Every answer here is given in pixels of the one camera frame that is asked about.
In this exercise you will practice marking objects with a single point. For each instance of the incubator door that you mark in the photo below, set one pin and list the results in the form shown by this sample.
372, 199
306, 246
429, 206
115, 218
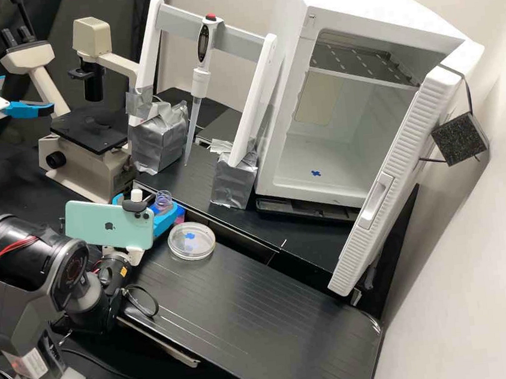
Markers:
388, 184

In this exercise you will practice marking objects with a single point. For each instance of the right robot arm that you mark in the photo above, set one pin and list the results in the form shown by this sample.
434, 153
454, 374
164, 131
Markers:
23, 286

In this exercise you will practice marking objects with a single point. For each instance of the black tray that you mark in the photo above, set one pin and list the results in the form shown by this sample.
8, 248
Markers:
300, 209

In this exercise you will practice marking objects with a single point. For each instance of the white incubator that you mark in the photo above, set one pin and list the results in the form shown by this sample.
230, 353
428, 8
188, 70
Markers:
300, 35

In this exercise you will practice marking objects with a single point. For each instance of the petri dish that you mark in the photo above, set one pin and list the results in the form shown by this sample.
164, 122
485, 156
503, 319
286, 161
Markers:
192, 241

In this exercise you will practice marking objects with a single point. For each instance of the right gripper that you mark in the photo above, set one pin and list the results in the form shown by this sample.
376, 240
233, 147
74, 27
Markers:
134, 256

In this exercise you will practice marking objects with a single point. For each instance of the right wrist camera phone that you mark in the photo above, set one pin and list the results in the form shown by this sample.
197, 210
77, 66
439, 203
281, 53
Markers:
103, 223

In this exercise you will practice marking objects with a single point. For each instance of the blue bottle holder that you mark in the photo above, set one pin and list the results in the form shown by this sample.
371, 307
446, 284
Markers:
166, 221

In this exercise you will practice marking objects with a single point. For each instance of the pipette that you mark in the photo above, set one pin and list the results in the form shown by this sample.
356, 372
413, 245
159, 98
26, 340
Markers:
203, 45

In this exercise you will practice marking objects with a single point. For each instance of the white pipette stand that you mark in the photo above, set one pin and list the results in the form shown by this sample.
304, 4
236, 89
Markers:
249, 108

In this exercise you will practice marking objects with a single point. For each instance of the cream microscope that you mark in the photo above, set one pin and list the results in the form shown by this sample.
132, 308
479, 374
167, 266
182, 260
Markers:
82, 157

